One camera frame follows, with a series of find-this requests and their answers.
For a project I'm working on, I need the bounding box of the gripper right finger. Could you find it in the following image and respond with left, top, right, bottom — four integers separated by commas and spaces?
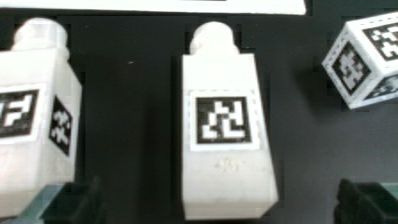
334, 179, 398, 224

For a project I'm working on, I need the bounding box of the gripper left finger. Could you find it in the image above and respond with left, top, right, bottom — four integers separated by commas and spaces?
10, 178, 106, 224

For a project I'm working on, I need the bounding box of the white chair leg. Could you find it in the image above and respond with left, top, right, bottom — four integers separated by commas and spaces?
0, 18, 82, 218
181, 21, 279, 221

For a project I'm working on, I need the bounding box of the white tagged cube near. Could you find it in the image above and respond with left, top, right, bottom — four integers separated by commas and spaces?
321, 12, 398, 109

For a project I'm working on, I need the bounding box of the white marker sheet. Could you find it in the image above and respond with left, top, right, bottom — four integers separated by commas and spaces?
28, 0, 307, 15

